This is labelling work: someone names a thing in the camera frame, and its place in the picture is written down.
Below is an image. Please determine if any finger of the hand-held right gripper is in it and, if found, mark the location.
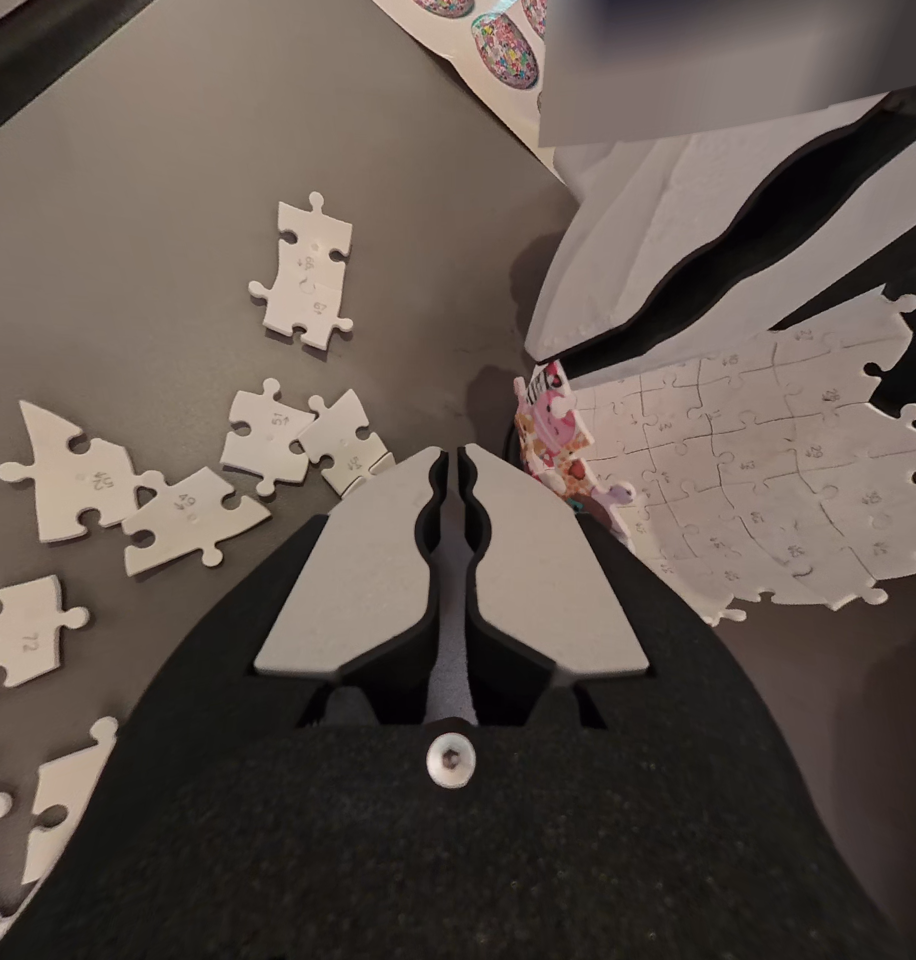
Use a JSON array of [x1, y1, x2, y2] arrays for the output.
[[563, 132, 916, 394], [526, 93, 886, 361]]

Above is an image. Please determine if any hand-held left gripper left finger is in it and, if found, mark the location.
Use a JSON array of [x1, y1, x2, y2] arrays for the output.
[[253, 446, 448, 685]]

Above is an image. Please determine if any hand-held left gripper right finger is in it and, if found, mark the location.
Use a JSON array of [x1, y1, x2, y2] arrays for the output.
[[458, 446, 649, 685]]

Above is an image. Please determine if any partly built white puzzle ball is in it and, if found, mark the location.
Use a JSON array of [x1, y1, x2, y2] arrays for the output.
[[514, 285, 916, 625]]

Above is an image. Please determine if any puzzle pieces group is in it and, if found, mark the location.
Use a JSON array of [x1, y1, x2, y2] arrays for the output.
[[0, 191, 396, 939]]

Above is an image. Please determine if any printed instruction leaflet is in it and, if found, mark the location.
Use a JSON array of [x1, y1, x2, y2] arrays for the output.
[[373, 0, 582, 151]]

